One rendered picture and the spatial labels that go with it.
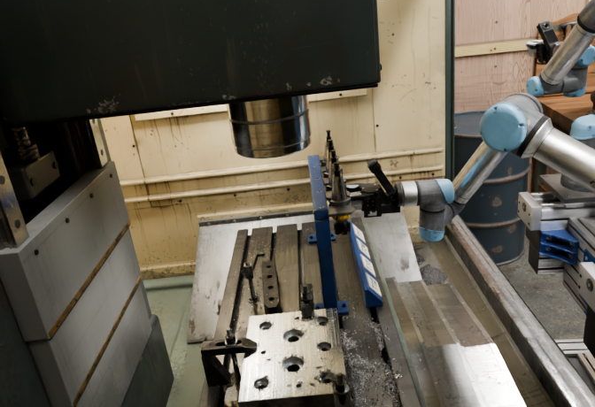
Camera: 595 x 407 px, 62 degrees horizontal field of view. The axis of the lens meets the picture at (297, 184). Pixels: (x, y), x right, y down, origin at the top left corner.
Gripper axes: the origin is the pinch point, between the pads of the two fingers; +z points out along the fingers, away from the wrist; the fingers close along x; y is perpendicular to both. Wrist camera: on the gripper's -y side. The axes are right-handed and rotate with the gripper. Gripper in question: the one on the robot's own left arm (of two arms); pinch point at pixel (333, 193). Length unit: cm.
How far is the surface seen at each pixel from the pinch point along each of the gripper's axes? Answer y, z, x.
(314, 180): -3.0, 5.1, 3.5
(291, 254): 30.1, 14.7, 18.6
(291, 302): 30.1, 14.8, -10.4
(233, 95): -41, 19, -52
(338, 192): -5.4, -0.8, -12.9
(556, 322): 115, -118, 78
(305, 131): -31, 7, -44
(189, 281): 60, 63, 54
